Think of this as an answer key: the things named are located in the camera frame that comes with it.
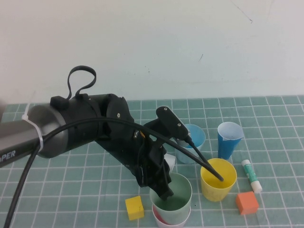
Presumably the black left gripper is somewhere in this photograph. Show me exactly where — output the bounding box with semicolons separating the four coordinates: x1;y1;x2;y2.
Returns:
94;128;175;200

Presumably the white cube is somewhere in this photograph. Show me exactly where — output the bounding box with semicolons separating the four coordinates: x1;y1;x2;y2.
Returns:
165;153;177;172

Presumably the blue rolled paper cone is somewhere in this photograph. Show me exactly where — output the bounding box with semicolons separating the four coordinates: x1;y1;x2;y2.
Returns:
218;122;244;160

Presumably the pale green plastic cup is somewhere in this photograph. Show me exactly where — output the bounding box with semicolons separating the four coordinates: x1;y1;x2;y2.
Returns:
149;172;192;225

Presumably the left flat black cable loop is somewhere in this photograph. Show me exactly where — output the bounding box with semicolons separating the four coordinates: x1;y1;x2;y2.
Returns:
67;66;97;98

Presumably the white zip tie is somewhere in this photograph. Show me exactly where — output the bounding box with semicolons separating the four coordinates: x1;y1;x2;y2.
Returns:
21;104;45;151

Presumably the left black round cable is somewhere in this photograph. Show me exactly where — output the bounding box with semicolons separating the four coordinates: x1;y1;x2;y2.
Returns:
0;118;225;228

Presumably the yellow cube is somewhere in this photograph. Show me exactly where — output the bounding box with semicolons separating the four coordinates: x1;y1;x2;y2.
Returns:
125;196;145;221

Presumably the light blue plastic cup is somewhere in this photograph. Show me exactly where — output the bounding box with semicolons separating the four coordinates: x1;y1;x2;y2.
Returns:
175;123;206;164

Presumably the pink plastic cup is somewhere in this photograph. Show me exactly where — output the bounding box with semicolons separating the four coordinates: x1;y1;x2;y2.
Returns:
152;204;191;228

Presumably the green white glue stick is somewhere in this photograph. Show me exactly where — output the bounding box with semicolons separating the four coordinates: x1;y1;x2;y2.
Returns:
241;159;263;193

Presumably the yellow plastic cup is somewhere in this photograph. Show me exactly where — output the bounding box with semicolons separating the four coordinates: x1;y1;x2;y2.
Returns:
200;158;238;202

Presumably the green checkered tablecloth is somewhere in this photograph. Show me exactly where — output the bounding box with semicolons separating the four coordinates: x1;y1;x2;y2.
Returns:
0;95;304;228

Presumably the orange cube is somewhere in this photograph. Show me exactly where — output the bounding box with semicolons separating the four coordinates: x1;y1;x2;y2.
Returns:
235;191;259;215

